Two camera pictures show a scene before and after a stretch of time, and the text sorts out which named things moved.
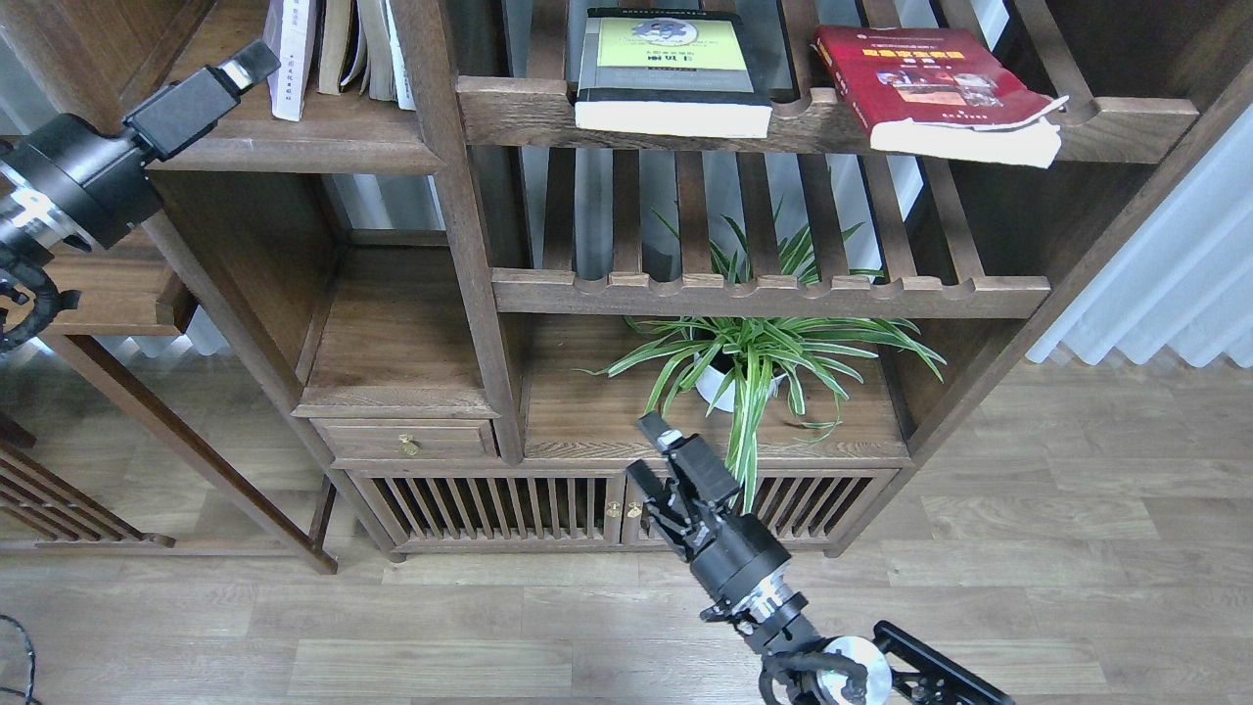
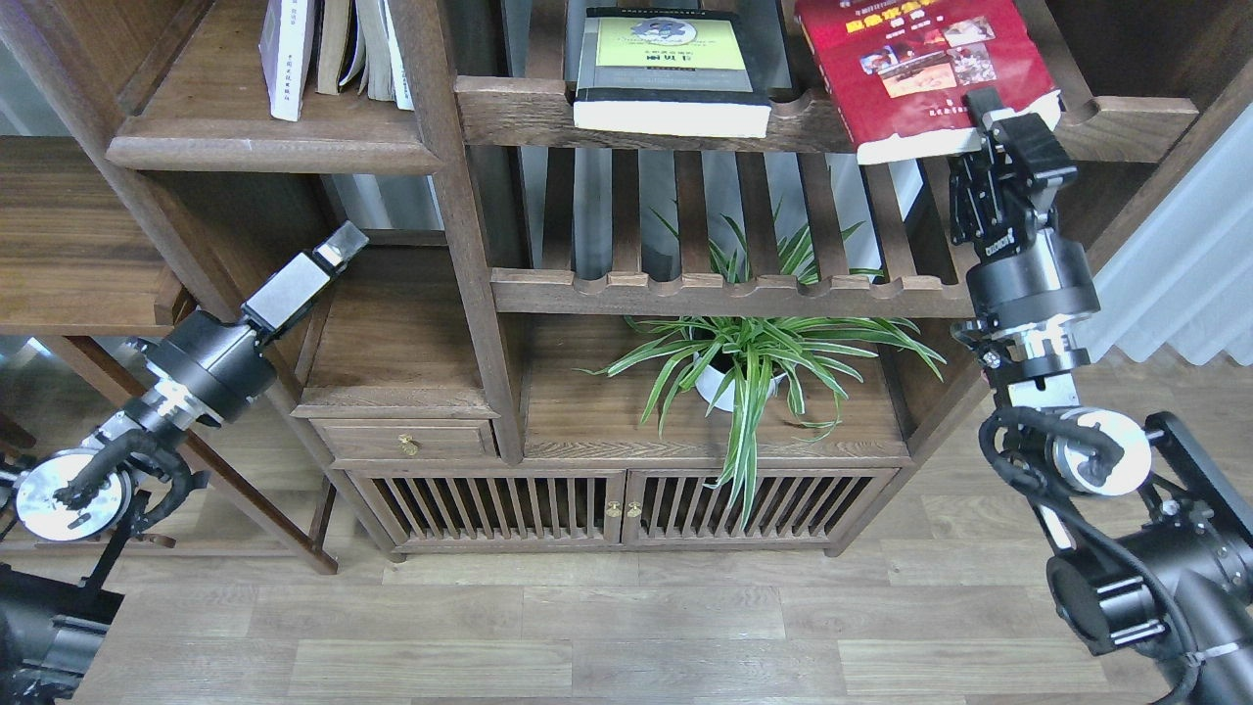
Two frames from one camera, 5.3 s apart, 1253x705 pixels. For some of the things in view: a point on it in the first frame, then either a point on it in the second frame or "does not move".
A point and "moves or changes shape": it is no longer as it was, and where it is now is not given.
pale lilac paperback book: x=291 y=31 does not move
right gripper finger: x=694 y=454 -> x=1026 y=146
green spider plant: x=808 y=355 does not move
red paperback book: x=937 y=91 moves or changes shape
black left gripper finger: x=192 y=106 -> x=298 y=285
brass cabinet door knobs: x=614 y=509 does not move
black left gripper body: x=101 y=185 -> x=204 y=371
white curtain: x=1185 y=282 does not move
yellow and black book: x=688 y=72 does not move
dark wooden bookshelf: x=417 y=286 does not move
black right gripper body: x=731 y=552 -> x=1027 y=282
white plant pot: x=710 y=382 does not move
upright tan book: x=336 y=22 does not move
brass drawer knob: x=406 y=446 does not move
